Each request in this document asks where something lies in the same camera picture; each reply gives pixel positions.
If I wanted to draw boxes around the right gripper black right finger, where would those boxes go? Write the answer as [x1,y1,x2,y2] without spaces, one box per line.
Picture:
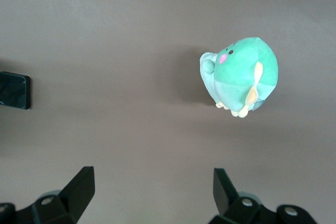
[209,167,320,224]

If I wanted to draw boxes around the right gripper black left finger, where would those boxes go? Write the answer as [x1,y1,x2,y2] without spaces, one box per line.
[0,165,96,224]

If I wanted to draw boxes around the black smartphone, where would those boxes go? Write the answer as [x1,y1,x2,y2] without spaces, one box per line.
[0,71,32,110]

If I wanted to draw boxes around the green plush dinosaur toy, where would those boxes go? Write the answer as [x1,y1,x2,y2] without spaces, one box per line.
[198,37,279,119]

